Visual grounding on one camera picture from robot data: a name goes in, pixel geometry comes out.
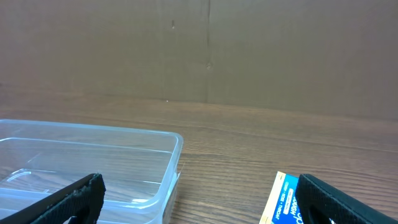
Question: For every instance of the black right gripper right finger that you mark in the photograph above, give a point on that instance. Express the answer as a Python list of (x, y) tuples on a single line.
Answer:
[(321, 203)]

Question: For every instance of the blue yellow VapoDrops box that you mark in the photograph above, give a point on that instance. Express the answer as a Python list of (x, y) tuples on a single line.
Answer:
[(282, 206)]

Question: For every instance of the clear plastic container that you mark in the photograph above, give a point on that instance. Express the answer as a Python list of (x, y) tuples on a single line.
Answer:
[(139, 167)]

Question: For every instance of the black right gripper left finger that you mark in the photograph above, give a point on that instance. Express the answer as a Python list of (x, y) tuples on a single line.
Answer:
[(78, 203)]

